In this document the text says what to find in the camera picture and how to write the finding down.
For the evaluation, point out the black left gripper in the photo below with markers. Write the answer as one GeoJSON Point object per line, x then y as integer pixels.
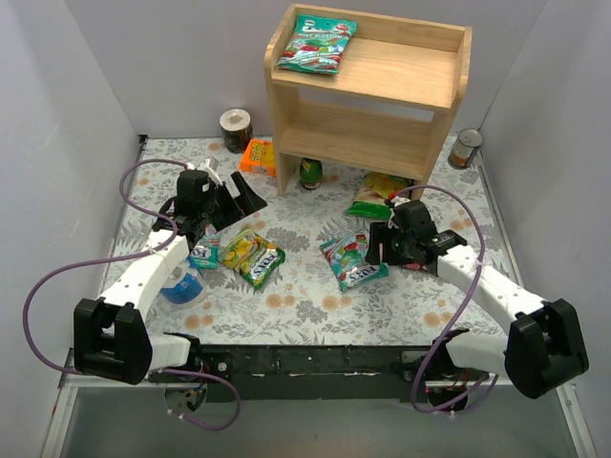
{"type": "Point", "coordinates": [228, 203]}

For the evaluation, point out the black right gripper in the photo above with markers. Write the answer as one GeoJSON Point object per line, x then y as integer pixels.
{"type": "Point", "coordinates": [378, 245]}

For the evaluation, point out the teal Fox's candy bag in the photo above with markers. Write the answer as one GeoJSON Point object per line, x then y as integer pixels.
{"type": "Point", "coordinates": [347, 259]}
{"type": "Point", "coordinates": [317, 45]}

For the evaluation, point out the yellow green Fox's candy bag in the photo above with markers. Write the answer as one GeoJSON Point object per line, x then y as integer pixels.
{"type": "Point", "coordinates": [252, 256]}

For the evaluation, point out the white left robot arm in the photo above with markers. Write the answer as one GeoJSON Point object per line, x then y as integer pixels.
{"type": "Point", "coordinates": [110, 337]}

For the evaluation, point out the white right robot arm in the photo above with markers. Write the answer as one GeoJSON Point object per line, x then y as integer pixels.
{"type": "Point", "coordinates": [542, 346]}

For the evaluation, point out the teal Fox's bag near left arm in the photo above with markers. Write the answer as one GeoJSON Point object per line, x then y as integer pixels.
{"type": "Point", "coordinates": [204, 255]}

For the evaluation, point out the purple Fox's candy bag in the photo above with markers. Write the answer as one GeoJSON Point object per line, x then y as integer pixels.
{"type": "Point", "coordinates": [424, 266]}

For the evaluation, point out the orange candy box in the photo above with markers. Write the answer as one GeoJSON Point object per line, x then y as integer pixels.
{"type": "Point", "coordinates": [259, 158]}

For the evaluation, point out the wooden two-tier shelf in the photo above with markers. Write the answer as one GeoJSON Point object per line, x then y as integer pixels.
{"type": "Point", "coordinates": [388, 110]}

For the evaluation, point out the green cassava chips bag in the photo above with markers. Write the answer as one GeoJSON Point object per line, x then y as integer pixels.
{"type": "Point", "coordinates": [376, 189]}

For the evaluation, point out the dark tape roll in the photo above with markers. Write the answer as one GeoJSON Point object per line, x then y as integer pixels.
{"type": "Point", "coordinates": [236, 130]}

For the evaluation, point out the green glass bottle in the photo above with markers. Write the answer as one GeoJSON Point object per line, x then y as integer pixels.
{"type": "Point", "coordinates": [310, 173]}

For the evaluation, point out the metal tin can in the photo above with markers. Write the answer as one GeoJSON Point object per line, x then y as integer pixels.
{"type": "Point", "coordinates": [468, 141]}

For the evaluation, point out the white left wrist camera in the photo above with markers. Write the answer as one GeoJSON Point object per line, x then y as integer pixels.
{"type": "Point", "coordinates": [210, 166]}

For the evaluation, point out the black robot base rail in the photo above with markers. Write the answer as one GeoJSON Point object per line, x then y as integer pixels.
{"type": "Point", "coordinates": [317, 372]}

